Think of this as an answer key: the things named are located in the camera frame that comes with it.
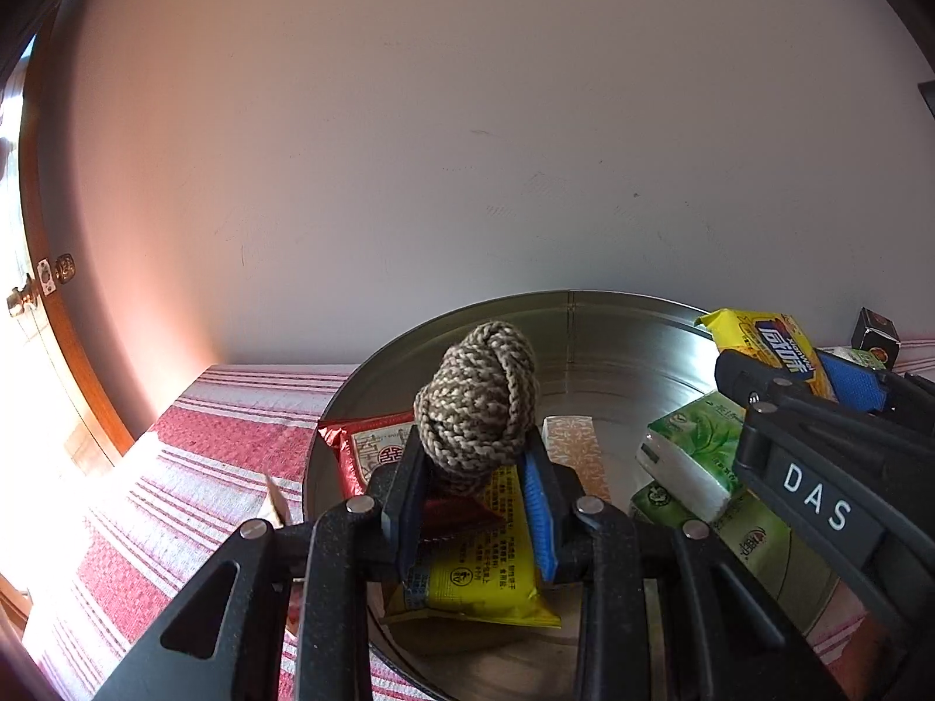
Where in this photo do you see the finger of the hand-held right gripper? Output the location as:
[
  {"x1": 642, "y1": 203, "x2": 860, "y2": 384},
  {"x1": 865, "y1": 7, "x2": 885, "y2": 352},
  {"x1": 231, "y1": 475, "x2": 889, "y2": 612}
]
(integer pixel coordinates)
[
  {"x1": 714, "y1": 350, "x2": 935, "y2": 563},
  {"x1": 816, "y1": 349, "x2": 935, "y2": 438}
]

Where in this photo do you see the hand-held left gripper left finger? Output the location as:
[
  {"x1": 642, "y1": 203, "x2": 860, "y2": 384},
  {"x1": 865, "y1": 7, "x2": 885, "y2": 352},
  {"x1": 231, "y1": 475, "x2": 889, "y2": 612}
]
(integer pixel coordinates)
[{"x1": 91, "y1": 427, "x2": 428, "y2": 701}]

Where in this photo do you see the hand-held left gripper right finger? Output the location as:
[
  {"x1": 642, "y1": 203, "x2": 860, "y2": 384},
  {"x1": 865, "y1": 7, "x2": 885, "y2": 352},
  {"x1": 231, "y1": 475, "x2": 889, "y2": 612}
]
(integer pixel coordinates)
[{"x1": 518, "y1": 429, "x2": 841, "y2": 701}]

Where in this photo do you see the light green tissue packet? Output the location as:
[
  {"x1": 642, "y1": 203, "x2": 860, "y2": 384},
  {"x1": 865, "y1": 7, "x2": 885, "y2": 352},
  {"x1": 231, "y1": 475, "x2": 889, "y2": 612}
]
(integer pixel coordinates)
[{"x1": 694, "y1": 489, "x2": 794, "y2": 589}]

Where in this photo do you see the beige patterned small box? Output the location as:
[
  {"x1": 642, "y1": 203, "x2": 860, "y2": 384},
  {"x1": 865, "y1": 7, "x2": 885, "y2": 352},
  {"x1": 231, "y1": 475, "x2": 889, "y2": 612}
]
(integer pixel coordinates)
[{"x1": 541, "y1": 415, "x2": 613, "y2": 508}]

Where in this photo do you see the yellow packet with black print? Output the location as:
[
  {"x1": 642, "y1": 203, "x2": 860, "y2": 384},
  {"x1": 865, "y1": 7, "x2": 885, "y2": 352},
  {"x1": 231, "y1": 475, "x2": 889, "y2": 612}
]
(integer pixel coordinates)
[{"x1": 383, "y1": 471, "x2": 563, "y2": 629}]

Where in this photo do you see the red snack packet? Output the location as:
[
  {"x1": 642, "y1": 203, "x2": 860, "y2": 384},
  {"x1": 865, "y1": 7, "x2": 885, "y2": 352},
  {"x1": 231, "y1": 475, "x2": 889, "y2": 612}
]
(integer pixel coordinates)
[{"x1": 317, "y1": 411, "x2": 505, "y2": 545}]

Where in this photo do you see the yellow biscuit packet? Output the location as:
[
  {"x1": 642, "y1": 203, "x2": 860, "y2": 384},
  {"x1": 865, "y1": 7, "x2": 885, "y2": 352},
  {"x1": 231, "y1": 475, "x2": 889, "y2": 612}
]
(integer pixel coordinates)
[{"x1": 694, "y1": 308, "x2": 837, "y2": 402}]

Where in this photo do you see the beige snack packet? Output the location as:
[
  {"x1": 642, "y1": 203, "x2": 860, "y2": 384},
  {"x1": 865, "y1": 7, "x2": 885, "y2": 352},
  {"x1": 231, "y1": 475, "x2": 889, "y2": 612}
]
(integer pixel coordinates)
[{"x1": 263, "y1": 473, "x2": 292, "y2": 528}]

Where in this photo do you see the brown rope knot ball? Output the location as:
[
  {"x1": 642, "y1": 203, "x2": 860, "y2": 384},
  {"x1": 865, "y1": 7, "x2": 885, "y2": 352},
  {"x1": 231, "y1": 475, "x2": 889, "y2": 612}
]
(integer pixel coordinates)
[{"x1": 414, "y1": 321, "x2": 542, "y2": 501}]

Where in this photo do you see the round steel pan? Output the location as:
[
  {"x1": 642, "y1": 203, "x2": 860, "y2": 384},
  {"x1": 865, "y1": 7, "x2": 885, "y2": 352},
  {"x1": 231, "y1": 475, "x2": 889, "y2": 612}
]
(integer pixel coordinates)
[{"x1": 305, "y1": 290, "x2": 907, "y2": 701}]

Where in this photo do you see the small black box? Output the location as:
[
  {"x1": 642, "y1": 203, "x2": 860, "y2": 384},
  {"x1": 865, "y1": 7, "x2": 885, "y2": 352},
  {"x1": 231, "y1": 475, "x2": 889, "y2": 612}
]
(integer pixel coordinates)
[{"x1": 851, "y1": 307, "x2": 901, "y2": 370}]

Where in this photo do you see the red white striped tablecloth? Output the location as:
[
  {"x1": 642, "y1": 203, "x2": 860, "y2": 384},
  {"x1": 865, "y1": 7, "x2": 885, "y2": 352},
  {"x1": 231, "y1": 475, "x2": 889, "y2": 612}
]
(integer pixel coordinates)
[{"x1": 22, "y1": 363, "x2": 935, "y2": 701}]

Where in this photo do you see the wooden door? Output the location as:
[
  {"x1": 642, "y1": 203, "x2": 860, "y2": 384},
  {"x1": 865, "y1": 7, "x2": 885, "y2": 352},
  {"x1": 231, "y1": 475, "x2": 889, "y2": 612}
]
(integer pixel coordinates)
[{"x1": 18, "y1": 15, "x2": 136, "y2": 464}]

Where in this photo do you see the brass door handle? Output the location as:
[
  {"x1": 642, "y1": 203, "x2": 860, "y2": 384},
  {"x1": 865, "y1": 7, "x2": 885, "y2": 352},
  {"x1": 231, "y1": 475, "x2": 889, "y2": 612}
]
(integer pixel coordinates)
[{"x1": 6, "y1": 254, "x2": 76, "y2": 317}]

